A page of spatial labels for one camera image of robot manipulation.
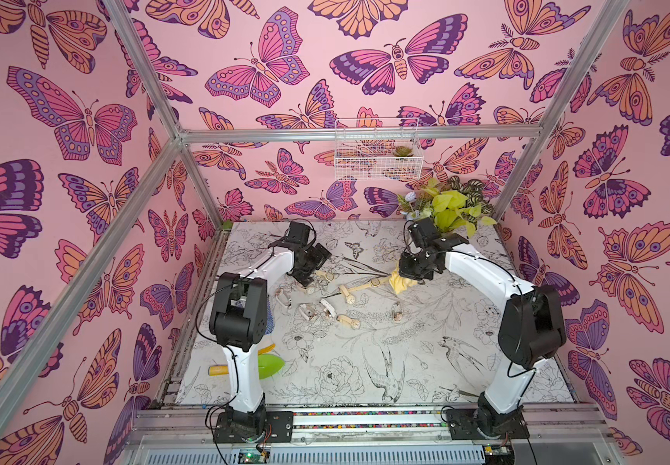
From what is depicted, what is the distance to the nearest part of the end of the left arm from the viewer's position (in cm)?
76

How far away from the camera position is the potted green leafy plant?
905mm

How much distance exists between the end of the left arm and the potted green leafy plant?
33cm
